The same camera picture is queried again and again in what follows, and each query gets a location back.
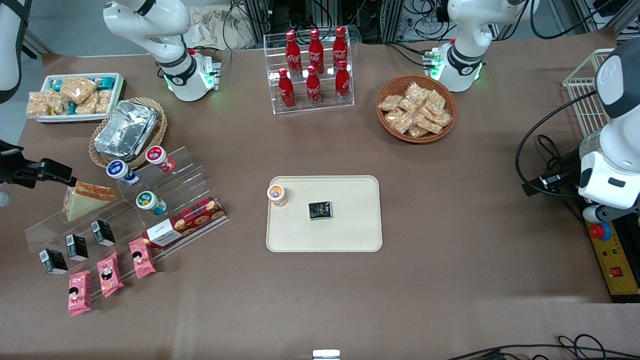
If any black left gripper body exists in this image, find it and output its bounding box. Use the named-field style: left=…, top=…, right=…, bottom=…
left=522, top=150, right=583, bottom=197

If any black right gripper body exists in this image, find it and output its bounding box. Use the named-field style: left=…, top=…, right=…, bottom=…
left=0, top=141, right=47, bottom=189

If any triangle sandwich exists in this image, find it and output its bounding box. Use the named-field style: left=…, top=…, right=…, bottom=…
left=62, top=181, right=117, bottom=222

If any beige plastic tray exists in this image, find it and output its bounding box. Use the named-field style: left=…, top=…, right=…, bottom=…
left=266, top=175, right=384, bottom=253

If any clear acrylic step stand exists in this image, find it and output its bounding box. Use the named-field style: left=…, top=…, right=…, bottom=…
left=24, top=180, right=173, bottom=291
left=116, top=146, right=230, bottom=263

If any blue lid yogurt cup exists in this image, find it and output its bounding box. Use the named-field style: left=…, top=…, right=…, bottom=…
left=106, top=159, right=141, bottom=187

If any red emergency stop button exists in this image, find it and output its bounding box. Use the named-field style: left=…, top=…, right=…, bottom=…
left=589, top=221, right=612, bottom=242

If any small black drink carton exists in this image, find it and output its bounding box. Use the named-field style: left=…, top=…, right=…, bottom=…
left=90, top=219, right=116, bottom=247
left=65, top=233, right=90, bottom=262
left=39, top=248, right=69, bottom=275

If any aluminium foil container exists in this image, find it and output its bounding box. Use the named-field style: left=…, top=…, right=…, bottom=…
left=94, top=99, right=161, bottom=162

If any green lid yogurt cup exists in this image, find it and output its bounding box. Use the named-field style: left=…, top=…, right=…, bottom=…
left=135, top=190, right=168, bottom=216

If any red lid yogurt cup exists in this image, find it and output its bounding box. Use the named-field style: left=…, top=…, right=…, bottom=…
left=145, top=145, right=177, bottom=173

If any black yellow control box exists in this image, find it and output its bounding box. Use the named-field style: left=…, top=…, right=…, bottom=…
left=584, top=219, right=640, bottom=304

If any white plastic bin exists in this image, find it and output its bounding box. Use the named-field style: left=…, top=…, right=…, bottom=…
left=27, top=72, right=126, bottom=124

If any oval wicker basket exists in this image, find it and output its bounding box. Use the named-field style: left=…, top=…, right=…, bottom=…
left=88, top=97, right=169, bottom=171

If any pink cartoon snack pack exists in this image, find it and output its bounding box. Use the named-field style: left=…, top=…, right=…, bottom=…
left=68, top=270, right=93, bottom=317
left=96, top=252, right=124, bottom=298
left=128, top=237, right=157, bottom=280

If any red tartan cookie box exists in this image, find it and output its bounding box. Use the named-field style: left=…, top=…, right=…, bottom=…
left=142, top=196, right=227, bottom=249

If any round wicker basket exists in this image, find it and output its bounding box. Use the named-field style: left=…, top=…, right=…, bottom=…
left=376, top=74, right=458, bottom=145

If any crumpled beige cloth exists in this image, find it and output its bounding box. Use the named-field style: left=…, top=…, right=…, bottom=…
left=187, top=6, right=257, bottom=51

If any orange lid cup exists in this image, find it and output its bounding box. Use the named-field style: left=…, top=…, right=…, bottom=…
left=266, top=184, right=289, bottom=209

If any red cola bottle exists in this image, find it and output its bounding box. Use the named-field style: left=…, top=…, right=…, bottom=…
left=332, top=26, right=349, bottom=68
left=306, top=65, right=322, bottom=106
left=277, top=68, right=296, bottom=109
left=308, top=28, right=325, bottom=75
left=285, top=30, right=302, bottom=76
left=335, top=60, right=351, bottom=103

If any small black packet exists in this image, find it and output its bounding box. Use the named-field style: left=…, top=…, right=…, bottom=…
left=308, top=200, right=334, bottom=221

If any clear acrylic bottle rack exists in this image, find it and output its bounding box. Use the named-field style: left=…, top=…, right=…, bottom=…
left=263, top=27, right=355, bottom=116

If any black power cable with plug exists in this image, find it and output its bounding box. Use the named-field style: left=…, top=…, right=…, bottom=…
left=536, top=134, right=586, bottom=223

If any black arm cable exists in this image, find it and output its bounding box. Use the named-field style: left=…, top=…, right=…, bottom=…
left=515, top=90, right=598, bottom=198

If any white wire rack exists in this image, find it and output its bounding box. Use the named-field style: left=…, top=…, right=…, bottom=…
left=562, top=48, right=617, bottom=139

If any aluminium extrusion frame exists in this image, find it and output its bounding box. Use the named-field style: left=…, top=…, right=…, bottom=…
left=242, top=0, right=406, bottom=45
left=572, top=0, right=640, bottom=36

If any black floor cable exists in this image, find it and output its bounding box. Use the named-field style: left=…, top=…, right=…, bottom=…
left=445, top=334, right=640, bottom=360

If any tangled black cable bundle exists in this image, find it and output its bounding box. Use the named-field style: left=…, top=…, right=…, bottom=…
left=400, top=0, right=453, bottom=43

